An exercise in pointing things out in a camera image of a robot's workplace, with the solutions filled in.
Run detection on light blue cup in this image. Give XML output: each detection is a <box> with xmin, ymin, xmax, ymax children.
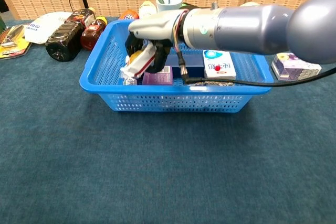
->
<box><xmin>155</xmin><ymin>0</ymin><xmax>183</xmax><ymax>14</ymax></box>

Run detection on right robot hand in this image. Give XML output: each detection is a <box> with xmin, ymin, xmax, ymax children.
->
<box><xmin>125</xmin><ymin>8</ymin><xmax>190</xmax><ymax>74</ymax></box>

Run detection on white juice bottle yellow cap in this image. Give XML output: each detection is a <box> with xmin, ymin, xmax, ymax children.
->
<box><xmin>138</xmin><ymin>0</ymin><xmax>158</xmax><ymax>19</ymax></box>

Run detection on red bottle with yellow cap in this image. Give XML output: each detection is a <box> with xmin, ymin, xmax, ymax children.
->
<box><xmin>80</xmin><ymin>16</ymin><xmax>108</xmax><ymax>51</ymax></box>

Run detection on blue plastic basket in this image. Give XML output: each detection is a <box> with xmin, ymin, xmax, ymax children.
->
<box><xmin>79</xmin><ymin>19</ymin><xmax>275</xmax><ymax>113</ymax></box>

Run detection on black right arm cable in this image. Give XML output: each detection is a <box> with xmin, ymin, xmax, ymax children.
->
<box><xmin>177</xmin><ymin>50</ymin><xmax>336</xmax><ymax>87</ymax></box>

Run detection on blue felt tablecloth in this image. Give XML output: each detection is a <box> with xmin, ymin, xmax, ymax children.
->
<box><xmin>0</xmin><ymin>16</ymin><xmax>336</xmax><ymax>224</ymax></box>

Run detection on navy blue box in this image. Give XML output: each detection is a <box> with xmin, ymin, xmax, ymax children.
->
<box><xmin>164</xmin><ymin>52</ymin><xmax>206</xmax><ymax>74</ymax></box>

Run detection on burger picture snack packet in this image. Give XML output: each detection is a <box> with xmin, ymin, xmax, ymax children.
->
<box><xmin>120</xmin><ymin>42</ymin><xmax>158</xmax><ymax>79</ymax></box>

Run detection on dark soy sauce bottle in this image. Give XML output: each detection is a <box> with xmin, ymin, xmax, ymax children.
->
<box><xmin>45</xmin><ymin>7</ymin><xmax>97</xmax><ymax>62</ymax></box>

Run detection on purple packaged item with ring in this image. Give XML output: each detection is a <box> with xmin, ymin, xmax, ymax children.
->
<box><xmin>270</xmin><ymin>52</ymin><xmax>322</xmax><ymax>82</ymax></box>

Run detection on green microfiber cloth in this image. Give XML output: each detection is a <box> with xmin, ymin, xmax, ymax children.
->
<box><xmin>180</xmin><ymin>2</ymin><xmax>211</xmax><ymax>9</ymax></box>

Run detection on razor in yellow blister pack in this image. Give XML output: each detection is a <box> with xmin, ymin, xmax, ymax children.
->
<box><xmin>0</xmin><ymin>24</ymin><xmax>32</xmax><ymax>59</ymax></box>

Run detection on braided rope bundle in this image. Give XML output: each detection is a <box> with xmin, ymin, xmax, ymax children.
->
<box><xmin>187</xmin><ymin>81</ymin><xmax>236</xmax><ymax>87</ymax></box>

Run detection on plain purple box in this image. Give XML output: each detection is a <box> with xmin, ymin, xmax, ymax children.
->
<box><xmin>141</xmin><ymin>66</ymin><xmax>174</xmax><ymax>86</ymax></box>

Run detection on white milk carton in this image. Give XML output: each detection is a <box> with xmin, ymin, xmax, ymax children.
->
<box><xmin>202</xmin><ymin>49</ymin><xmax>237</xmax><ymax>80</ymax></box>

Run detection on white printed plastic bag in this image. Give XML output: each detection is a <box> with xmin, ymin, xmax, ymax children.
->
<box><xmin>24</xmin><ymin>11</ymin><xmax>73</xmax><ymax>45</ymax></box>

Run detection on red soda can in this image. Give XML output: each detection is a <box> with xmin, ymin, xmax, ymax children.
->
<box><xmin>118</xmin><ymin>9</ymin><xmax>140</xmax><ymax>22</ymax></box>

